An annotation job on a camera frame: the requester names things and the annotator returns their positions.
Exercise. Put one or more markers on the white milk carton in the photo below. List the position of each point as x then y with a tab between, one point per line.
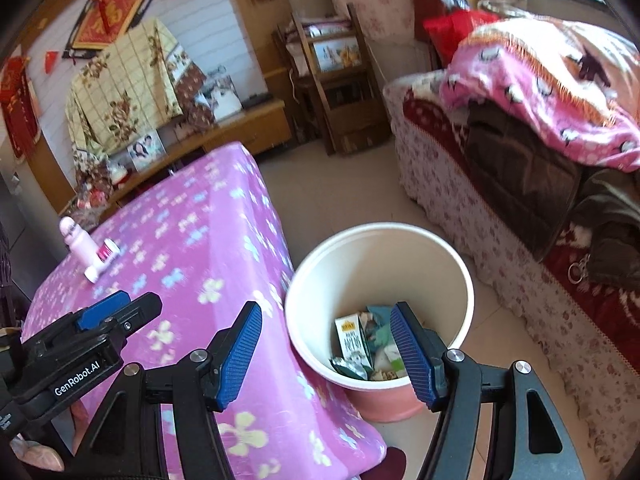
352	342

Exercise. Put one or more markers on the low wooden cabinet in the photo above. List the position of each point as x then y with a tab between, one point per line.
240	130

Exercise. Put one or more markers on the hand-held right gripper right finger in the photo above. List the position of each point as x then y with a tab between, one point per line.
410	355

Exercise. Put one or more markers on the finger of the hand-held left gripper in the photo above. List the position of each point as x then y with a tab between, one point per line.
137	316
102	310

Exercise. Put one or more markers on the framed photo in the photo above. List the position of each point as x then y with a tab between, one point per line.
146	150

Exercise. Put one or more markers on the person's left hand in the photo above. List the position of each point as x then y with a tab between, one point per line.
37	455

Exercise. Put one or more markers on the pink cartoon blanket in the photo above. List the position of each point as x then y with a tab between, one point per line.
540	75

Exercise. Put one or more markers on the silver green wrapper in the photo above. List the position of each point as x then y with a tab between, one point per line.
350	367

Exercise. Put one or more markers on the white plastic bucket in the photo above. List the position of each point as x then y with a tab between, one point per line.
380	265

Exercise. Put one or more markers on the sofa with floral cover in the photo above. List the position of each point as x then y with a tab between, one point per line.
500	260

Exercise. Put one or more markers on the yellow floral cloth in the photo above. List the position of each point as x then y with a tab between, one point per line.
125	85

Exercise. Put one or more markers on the red diamond wall hanging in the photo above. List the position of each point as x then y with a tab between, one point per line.
110	17

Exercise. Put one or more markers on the red plastic bag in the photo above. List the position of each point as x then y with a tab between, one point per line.
450	30

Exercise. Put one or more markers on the unframed photo print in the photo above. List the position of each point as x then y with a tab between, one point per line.
225	92

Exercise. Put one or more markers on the white tube with pink label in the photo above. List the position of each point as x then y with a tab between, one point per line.
102	260

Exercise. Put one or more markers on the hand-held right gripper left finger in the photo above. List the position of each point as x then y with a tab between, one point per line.
240	360

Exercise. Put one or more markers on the small black device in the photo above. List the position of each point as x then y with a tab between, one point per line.
256	99

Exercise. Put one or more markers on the dark jacket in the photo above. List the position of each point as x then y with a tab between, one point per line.
525	180

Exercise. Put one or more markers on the red hanging scroll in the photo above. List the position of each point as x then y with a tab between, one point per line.
17	105

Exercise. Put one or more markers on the pink bottle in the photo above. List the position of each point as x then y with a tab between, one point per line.
79	242

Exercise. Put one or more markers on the dark wooden rack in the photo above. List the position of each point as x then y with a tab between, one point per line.
340	100

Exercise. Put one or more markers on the brown patterned cloth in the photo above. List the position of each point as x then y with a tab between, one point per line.
195	100

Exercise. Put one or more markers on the white red figurine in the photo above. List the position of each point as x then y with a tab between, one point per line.
120	174

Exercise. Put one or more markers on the pink floral blanket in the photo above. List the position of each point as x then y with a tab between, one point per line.
200	220

